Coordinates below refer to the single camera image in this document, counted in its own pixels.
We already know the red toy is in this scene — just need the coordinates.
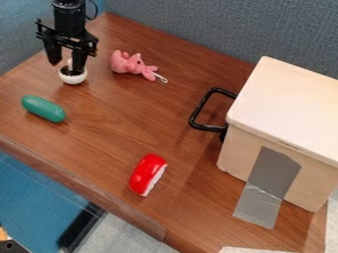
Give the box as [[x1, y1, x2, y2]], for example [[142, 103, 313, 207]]
[[127, 153, 169, 198]]

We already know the pink plush animal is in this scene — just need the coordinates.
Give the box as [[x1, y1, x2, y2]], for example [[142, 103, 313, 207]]
[[108, 49, 169, 85]]

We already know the green toy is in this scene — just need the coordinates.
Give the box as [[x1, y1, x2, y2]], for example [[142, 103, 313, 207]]
[[20, 94, 68, 125]]

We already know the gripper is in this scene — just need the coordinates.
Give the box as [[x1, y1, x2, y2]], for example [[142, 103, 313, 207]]
[[34, 19, 101, 74]]

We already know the cabinet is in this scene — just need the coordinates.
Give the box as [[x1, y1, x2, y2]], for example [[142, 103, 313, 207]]
[[214, 55, 338, 213]]

